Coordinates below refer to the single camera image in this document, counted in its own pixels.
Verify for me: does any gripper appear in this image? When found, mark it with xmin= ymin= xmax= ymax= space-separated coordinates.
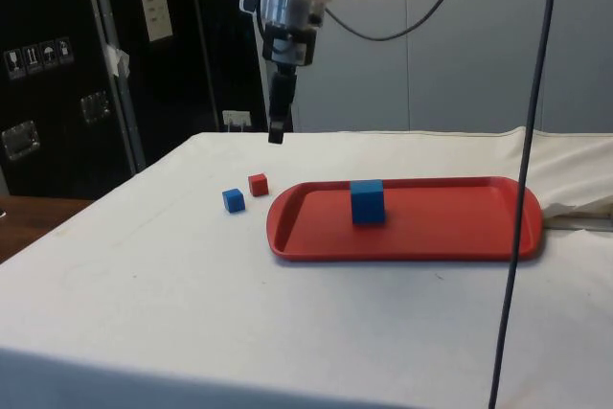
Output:
xmin=262 ymin=25 xmax=317 ymax=146

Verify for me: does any small red cube block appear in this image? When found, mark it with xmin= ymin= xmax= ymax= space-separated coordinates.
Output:
xmin=247 ymin=172 xmax=270 ymax=198

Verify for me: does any small blue cube block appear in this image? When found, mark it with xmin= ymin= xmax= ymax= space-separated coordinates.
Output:
xmin=221 ymin=188 xmax=247 ymax=214

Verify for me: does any large blue cube block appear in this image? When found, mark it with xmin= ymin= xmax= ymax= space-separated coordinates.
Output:
xmin=349 ymin=179 xmax=387 ymax=226

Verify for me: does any red tray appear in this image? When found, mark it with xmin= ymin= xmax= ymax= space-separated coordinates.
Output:
xmin=265 ymin=175 xmax=544 ymax=263

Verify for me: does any black cabinet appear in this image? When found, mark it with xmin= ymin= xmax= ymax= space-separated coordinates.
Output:
xmin=0 ymin=0 xmax=269 ymax=200

